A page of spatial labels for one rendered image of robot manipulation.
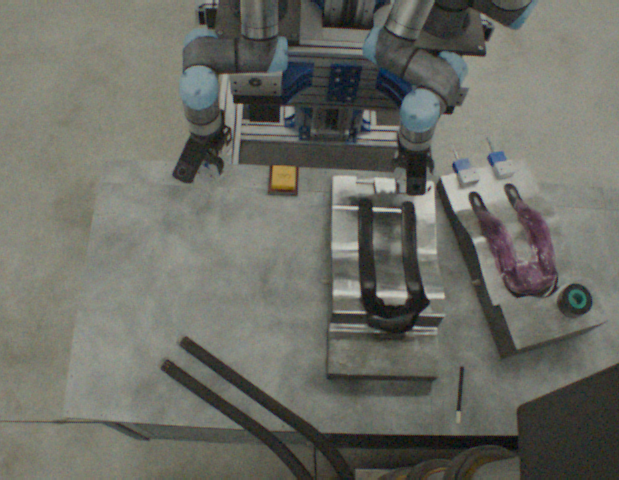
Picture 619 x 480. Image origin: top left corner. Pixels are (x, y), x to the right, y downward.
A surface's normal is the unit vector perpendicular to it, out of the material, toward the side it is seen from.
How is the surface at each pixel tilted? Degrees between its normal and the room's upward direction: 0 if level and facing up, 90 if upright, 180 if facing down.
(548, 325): 0
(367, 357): 0
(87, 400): 0
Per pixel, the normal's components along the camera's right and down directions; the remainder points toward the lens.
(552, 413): -1.00, -0.05
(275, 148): 0.04, -0.38
